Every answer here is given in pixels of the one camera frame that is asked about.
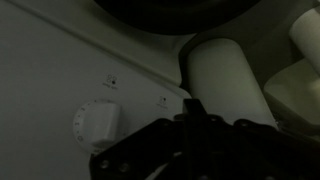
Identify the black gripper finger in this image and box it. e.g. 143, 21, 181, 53
183, 99, 208, 122

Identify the far left stove knob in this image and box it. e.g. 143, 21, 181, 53
73, 99, 121, 154

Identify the white electric stove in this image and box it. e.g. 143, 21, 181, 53
0, 0, 320, 180

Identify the white paper towel roll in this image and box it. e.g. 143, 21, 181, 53
187, 39, 277, 127

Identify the white utensil holder crock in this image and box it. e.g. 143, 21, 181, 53
289, 6, 320, 74

